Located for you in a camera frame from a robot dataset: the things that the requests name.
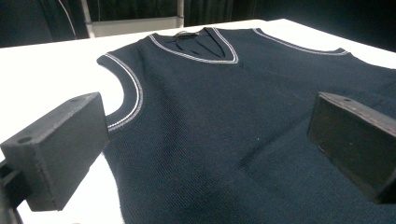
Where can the dark curtain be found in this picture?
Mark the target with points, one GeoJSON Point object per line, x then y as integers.
{"type": "Point", "coordinates": [28, 18]}

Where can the white metal table frame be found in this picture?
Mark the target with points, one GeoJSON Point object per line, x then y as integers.
{"type": "Point", "coordinates": [134, 26]}

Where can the navy knit vest white trim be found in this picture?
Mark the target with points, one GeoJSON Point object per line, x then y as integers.
{"type": "Point", "coordinates": [202, 124]}

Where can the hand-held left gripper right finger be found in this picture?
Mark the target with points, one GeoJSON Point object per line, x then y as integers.
{"type": "Point", "coordinates": [355, 140]}

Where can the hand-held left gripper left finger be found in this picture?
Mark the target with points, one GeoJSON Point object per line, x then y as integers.
{"type": "Point", "coordinates": [59, 152]}

